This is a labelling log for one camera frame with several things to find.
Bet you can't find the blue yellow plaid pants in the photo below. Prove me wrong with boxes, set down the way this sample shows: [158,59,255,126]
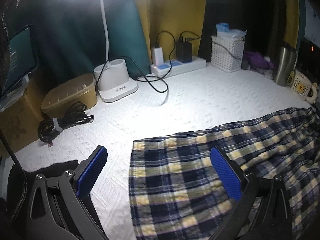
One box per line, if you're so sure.
[129,108,319,239]

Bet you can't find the tan plastic lidded box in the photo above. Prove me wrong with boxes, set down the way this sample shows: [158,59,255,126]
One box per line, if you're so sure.
[41,74,97,118]

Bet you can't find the cream cartoon mug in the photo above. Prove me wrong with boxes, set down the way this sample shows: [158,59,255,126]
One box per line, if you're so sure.
[290,70,317,104]

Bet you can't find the white desk lamp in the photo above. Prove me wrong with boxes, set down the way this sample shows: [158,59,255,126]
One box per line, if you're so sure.
[94,0,138,103]

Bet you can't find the steel tumbler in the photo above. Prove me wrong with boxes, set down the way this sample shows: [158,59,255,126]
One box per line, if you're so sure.
[273,42,298,86]

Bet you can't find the purple cloth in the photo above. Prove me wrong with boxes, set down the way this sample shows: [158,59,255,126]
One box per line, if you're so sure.
[243,51,274,69]

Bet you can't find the white plastic lattice basket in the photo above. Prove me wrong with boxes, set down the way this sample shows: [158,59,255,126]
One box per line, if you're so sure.
[211,36,245,73]

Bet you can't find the white power strip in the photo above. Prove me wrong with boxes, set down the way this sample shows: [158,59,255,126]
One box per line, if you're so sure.
[150,56,206,78]

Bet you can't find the white USB charger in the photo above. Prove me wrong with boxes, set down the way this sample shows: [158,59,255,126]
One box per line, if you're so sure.
[151,47,164,66]

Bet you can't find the black power adapter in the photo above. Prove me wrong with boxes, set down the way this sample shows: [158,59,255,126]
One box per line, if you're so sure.
[176,37,193,63]

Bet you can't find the blue tissue pack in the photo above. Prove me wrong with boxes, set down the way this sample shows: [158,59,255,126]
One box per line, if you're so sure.
[216,23,247,41]

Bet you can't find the bundled black cable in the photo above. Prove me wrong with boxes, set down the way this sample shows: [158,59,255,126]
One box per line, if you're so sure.
[37,101,95,146]

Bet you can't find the black braided cable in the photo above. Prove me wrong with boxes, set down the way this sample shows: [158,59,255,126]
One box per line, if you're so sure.
[0,129,28,221]

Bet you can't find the black lamp power cable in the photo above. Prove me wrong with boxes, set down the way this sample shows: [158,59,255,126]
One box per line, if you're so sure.
[99,56,169,94]

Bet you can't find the black adapter cable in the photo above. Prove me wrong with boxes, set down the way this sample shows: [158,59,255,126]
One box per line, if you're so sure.
[179,30,202,42]

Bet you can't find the black charger cable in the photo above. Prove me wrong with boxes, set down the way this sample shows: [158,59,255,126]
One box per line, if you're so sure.
[155,30,176,63]

